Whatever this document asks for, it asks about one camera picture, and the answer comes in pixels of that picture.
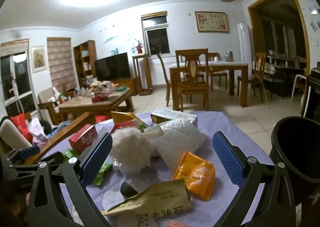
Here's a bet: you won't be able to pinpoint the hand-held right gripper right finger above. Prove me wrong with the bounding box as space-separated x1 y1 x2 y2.
212 131 297 227

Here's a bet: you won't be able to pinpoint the wooden sofa frame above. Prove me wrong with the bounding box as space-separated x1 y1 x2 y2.
24 111 96 165

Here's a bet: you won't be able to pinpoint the orange snack packet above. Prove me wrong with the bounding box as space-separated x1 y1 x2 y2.
173 151 216 201

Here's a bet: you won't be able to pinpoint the tall wooden plant stand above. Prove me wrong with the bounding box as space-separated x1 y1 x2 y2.
132 53 153 96

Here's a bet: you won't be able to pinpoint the red and white packet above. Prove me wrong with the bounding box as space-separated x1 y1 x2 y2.
110 120 138 134

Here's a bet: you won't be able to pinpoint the purple floral tablecloth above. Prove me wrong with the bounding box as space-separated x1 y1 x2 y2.
40 110 275 227

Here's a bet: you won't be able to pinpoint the yellow foil packet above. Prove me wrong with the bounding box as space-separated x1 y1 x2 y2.
111 111 143 130

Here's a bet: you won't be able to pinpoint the white fluffy plush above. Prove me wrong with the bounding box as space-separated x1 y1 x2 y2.
109 127 157 174

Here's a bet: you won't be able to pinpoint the silver tube with black cap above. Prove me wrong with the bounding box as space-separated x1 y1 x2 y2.
120 182 139 198

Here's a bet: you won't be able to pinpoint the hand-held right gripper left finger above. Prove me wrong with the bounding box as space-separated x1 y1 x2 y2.
27 132 113 227

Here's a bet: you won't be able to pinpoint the white bubble mailer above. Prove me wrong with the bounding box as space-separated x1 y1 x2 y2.
150 118 206 175

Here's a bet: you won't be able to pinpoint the white standing air conditioner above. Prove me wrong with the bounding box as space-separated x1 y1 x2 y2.
236 23 251 85

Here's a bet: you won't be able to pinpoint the pink packet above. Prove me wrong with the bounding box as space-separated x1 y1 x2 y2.
166 219 191 227

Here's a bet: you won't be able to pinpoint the wooden dining table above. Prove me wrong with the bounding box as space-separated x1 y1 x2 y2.
169 61 249 108

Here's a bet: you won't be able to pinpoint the white stool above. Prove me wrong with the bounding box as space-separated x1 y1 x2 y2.
291 74 308 103

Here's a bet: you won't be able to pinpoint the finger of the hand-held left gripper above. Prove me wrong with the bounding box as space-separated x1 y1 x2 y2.
7 146 41 165
35 151 64 169

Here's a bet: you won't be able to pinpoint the black trash bin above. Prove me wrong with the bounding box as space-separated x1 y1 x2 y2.
269 116 320 205

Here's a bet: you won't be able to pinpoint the black flat television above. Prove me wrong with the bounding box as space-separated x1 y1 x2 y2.
94 52 132 82

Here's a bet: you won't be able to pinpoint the wooden chair with curved back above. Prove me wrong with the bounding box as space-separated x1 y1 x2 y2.
156 54 173 107

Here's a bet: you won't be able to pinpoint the white lace basket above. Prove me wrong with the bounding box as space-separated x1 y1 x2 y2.
88 80 113 98

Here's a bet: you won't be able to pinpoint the white and green carton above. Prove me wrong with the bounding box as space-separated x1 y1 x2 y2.
150 107 198 129

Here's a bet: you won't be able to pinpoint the wooden coffee table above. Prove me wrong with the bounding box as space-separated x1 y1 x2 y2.
58 89 135 121

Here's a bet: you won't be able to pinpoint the wooden chair with oval inlay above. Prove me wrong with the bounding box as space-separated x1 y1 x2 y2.
175 48 210 112

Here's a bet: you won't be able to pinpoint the beige roller blind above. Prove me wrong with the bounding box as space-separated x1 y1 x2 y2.
47 37 77 92

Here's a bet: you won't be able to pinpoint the red cushion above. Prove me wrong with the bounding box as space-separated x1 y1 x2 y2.
10 113 33 143

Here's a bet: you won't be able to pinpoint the glass balcony door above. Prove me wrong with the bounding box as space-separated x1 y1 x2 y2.
0 39 38 118

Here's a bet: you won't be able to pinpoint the wooden television cabinet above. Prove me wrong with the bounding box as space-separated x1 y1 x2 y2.
110 77 138 96

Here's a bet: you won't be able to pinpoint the beige barcode packet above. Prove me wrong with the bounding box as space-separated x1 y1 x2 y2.
142 126 164 140

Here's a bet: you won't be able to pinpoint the pink cloth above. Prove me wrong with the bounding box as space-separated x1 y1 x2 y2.
27 118 50 146

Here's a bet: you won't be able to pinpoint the wooden armchair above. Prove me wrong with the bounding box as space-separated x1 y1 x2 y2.
37 87 66 125

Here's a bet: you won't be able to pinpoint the wooden bookshelf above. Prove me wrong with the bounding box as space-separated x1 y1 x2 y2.
73 40 98 88

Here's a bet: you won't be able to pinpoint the tan paper packet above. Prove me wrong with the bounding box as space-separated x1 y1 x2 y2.
106 179 192 217

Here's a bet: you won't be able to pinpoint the framed sunflower picture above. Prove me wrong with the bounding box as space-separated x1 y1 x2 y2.
31 45 48 74

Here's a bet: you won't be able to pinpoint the white framed window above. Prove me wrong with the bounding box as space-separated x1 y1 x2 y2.
141 11 173 58

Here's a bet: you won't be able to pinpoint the green snack packet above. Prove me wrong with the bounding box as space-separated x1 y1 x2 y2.
62 148 113 186

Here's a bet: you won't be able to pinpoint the framed floral picture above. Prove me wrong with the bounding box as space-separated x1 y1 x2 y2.
194 11 229 33

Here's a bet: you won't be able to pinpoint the red cardboard box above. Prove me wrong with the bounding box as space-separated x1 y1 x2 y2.
68 124 98 155

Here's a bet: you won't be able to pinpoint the dark cabinet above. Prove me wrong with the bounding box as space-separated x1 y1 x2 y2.
301 61 320 125

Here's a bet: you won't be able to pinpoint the wooden dining chair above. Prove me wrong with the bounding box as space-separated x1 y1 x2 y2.
237 52 267 98
207 52 228 92

